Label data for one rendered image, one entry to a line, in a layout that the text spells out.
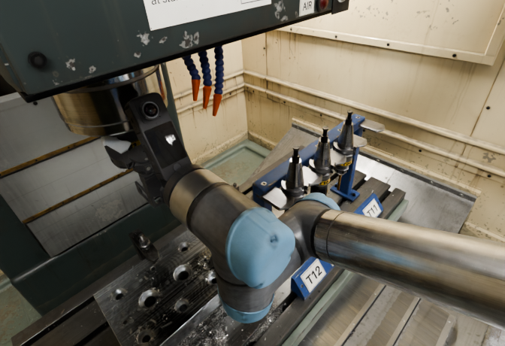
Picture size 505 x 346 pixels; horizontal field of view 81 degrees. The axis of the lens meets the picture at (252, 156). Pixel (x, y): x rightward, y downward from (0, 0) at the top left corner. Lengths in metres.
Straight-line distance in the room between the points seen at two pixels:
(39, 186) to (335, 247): 0.85
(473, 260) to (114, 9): 0.37
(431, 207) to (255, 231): 1.12
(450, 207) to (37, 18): 1.34
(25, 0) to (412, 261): 0.39
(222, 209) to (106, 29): 0.20
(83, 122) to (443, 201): 1.26
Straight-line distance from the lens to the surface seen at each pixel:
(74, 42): 0.27
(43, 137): 0.97
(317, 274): 0.90
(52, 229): 1.13
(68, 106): 0.46
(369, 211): 1.08
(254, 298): 0.40
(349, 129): 0.81
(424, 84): 1.26
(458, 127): 1.29
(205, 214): 0.34
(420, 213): 1.35
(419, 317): 1.18
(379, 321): 1.10
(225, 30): 0.34
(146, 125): 0.40
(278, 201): 0.67
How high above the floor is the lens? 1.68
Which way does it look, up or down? 35 degrees down
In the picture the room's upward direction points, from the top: 4 degrees counter-clockwise
